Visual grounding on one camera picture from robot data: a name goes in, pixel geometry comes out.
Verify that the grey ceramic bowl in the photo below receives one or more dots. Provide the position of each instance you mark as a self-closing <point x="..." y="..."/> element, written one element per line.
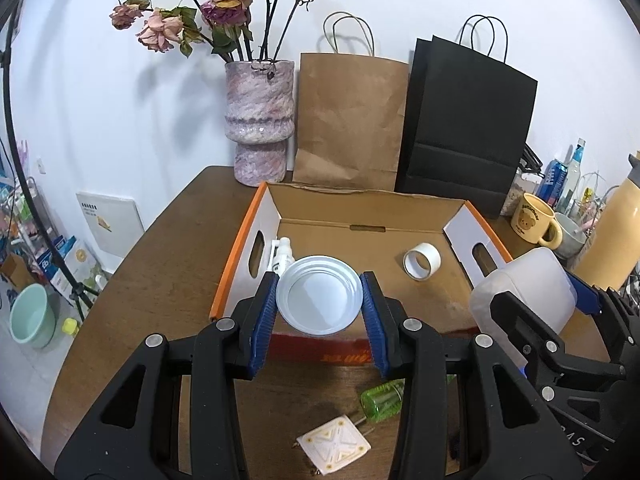
<point x="573" y="238"/>

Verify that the white tape roll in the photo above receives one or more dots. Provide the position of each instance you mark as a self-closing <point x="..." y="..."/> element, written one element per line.
<point x="422" y="261"/>

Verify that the white spray bottle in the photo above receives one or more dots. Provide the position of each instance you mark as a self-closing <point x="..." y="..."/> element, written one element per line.
<point x="281" y="255"/>

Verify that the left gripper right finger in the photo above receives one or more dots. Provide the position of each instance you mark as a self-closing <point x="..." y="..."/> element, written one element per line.
<point x="506" y="429"/>

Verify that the pink textured vase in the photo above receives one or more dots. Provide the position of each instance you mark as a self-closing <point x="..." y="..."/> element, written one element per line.
<point x="260" y="118"/>

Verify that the dried rose bouquet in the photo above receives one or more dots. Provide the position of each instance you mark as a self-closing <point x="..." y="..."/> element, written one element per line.
<point x="235" y="30"/>

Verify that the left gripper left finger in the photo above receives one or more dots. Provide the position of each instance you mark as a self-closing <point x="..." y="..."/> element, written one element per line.
<point x="170" y="410"/>

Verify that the clear plastic bottle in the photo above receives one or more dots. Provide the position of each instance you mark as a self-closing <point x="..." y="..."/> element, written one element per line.
<point x="571" y="179"/>

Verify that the cream thermos jug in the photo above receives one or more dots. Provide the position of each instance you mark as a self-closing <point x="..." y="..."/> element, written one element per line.
<point x="613" y="248"/>

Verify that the green spray bottle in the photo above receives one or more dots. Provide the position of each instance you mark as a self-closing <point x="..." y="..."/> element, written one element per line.
<point x="382" y="402"/>

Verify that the yellow bear mug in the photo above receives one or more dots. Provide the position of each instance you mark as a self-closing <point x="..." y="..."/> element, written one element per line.
<point x="535" y="222"/>

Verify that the glass food jar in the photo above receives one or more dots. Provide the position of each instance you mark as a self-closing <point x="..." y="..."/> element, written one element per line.
<point x="523" y="182"/>

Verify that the white round jar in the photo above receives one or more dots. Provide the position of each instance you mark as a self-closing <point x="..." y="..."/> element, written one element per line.
<point x="319" y="295"/>

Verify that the black paper bag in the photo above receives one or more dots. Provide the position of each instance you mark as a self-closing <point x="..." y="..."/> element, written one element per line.
<point x="466" y="123"/>

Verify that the clear plastic container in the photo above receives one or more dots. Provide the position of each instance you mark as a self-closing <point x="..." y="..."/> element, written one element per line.
<point x="537" y="279"/>

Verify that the cream cube box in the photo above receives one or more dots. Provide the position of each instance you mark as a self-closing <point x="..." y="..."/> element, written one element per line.
<point x="333" y="445"/>

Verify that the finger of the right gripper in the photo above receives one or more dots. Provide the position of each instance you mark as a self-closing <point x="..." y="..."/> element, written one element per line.
<point x="606" y="303"/>
<point x="523" y="326"/>

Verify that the red cardboard box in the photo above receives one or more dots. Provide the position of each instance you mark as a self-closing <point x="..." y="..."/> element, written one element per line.
<point x="370" y="231"/>

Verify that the brown paper bag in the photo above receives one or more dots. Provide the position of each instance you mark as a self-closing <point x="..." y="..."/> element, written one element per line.
<point x="350" y="115"/>

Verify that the mint green basin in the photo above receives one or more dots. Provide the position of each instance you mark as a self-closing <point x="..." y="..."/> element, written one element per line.
<point x="32" y="320"/>

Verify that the white flat box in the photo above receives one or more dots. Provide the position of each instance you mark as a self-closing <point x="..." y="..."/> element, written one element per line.
<point x="113" y="221"/>

